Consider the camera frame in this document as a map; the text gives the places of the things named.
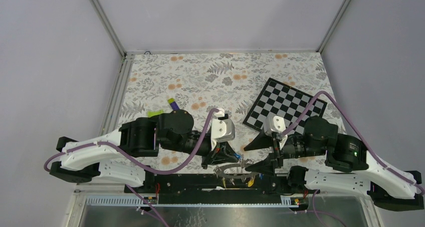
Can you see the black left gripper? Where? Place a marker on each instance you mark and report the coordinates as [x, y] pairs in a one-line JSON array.
[[220, 153]]

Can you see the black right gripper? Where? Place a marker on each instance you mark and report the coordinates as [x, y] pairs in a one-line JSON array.
[[265, 166]]

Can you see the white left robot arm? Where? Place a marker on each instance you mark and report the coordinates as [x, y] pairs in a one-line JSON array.
[[114, 156]]

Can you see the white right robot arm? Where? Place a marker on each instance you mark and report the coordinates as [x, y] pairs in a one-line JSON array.
[[354, 170]]

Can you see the black white chessboard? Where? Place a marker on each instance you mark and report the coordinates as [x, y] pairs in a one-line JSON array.
[[276, 98]]

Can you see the purple yellow marker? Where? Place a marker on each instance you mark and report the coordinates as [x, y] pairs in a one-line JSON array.
[[173, 104]]

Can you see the green marker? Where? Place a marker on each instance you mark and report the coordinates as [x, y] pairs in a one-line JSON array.
[[154, 113]]

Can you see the black front rail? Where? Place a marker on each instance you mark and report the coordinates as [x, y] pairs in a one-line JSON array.
[[178, 183]]

